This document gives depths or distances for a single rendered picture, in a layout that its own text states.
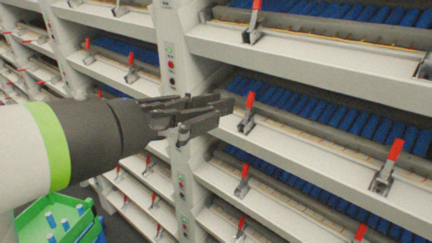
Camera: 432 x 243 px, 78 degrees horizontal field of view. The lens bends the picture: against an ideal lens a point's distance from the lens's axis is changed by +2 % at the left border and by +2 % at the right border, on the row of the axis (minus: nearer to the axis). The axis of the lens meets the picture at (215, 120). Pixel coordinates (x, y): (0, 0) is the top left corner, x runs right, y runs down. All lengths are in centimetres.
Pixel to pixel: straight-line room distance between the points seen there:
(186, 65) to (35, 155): 42
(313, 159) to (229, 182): 28
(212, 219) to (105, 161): 64
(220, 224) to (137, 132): 62
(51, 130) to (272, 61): 35
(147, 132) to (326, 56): 29
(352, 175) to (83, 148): 42
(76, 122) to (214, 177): 52
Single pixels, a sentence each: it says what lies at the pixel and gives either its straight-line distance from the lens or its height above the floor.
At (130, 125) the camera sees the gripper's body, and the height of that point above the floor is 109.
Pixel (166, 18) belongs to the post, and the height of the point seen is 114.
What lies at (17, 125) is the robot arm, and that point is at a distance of 28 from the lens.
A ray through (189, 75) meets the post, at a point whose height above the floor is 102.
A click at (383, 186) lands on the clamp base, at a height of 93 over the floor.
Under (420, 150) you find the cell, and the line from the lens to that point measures 57.
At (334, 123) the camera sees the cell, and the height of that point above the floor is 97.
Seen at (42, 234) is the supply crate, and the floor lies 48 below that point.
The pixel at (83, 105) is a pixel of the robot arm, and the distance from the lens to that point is 30.
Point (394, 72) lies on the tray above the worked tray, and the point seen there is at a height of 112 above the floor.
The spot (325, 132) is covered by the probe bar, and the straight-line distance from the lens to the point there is 55.
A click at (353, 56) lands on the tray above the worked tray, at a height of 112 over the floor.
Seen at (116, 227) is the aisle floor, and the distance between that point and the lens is 166.
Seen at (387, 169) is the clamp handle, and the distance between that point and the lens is 50.
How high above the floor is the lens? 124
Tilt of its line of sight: 30 degrees down
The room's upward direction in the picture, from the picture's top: straight up
